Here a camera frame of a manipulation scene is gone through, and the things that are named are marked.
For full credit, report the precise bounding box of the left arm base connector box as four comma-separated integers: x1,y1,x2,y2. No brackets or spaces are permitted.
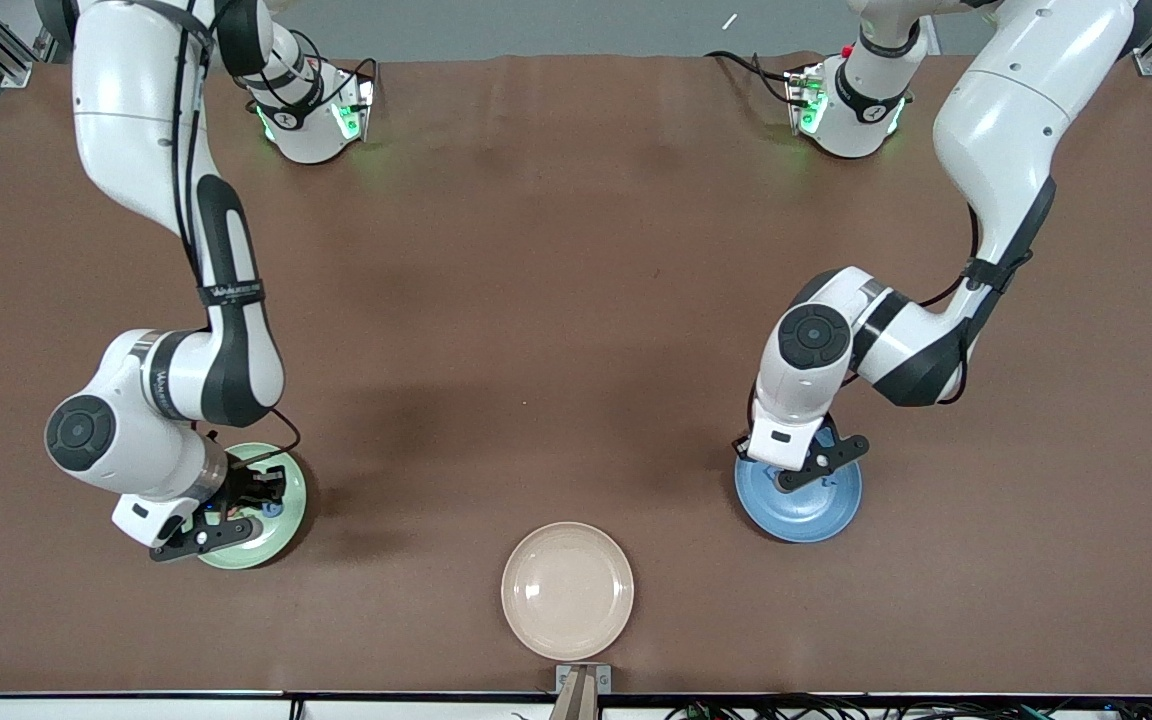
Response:
784,65,827,136

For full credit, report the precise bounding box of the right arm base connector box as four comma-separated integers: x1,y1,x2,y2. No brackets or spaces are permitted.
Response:
331,75,377,143

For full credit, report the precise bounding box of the green plate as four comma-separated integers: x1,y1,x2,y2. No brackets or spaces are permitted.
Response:
194,442,308,571

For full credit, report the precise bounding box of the blue plate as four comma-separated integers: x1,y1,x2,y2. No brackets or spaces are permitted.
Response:
734,455,864,544

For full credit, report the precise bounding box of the beige plate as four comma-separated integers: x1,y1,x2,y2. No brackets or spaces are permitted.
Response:
501,521,635,662

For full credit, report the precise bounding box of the brown table cover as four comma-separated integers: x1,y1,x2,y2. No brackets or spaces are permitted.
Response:
0,52,1152,697

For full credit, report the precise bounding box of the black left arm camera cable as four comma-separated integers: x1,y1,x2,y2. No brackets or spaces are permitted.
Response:
739,195,982,441

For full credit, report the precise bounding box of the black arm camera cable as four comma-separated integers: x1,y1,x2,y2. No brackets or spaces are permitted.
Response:
739,195,982,441
161,0,303,466

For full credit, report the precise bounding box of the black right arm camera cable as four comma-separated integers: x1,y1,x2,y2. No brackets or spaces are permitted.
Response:
161,0,303,466

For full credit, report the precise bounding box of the grey metal bracket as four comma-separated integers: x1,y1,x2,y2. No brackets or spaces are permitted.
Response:
554,663,613,695

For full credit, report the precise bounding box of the beige mounting post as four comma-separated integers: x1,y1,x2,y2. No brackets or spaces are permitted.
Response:
548,668,603,720

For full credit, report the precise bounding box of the black left arm base cable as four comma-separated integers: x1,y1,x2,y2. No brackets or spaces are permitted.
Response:
704,50,802,106

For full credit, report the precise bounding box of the black arm base cable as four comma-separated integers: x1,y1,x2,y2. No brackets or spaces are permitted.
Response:
281,30,380,86
704,50,802,106

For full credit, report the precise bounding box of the black right arm base cable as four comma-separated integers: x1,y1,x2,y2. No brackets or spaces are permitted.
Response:
281,30,380,86

